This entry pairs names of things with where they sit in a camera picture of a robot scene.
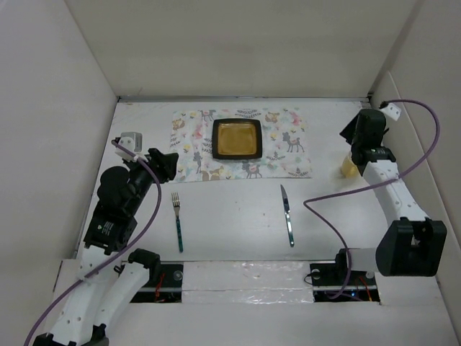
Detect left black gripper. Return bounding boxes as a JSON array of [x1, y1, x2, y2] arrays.
[[124, 148, 177, 214]]

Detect fork with teal handle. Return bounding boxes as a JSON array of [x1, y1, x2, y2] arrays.
[[171, 192, 184, 253]]

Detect yellow mug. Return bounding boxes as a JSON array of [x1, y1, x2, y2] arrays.
[[340, 152, 359, 178]]

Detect floral patterned cloth placemat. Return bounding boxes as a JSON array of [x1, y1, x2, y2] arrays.
[[170, 107, 312, 182]]

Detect square black amber plate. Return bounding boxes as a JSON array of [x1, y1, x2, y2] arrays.
[[212, 118, 263, 160]]

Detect knife with teal handle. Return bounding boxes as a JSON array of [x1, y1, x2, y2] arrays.
[[280, 185, 295, 247]]

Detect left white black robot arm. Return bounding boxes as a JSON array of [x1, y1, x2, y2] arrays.
[[25, 145, 179, 345]]

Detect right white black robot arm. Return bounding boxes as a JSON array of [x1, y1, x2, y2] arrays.
[[340, 102, 447, 277]]

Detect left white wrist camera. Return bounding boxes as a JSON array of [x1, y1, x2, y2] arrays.
[[115, 132, 143, 161]]

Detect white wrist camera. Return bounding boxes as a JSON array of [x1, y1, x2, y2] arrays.
[[379, 102, 401, 121], [115, 132, 143, 161]]

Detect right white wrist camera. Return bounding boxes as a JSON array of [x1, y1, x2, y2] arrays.
[[379, 102, 401, 121]]

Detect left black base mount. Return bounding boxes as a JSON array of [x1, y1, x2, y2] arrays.
[[131, 262, 184, 303]]

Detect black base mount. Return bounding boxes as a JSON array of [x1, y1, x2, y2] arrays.
[[131, 262, 184, 303], [304, 262, 380, 303]]

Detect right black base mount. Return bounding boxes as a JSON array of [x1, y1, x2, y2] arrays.
[[304, 262, 380, 303]]

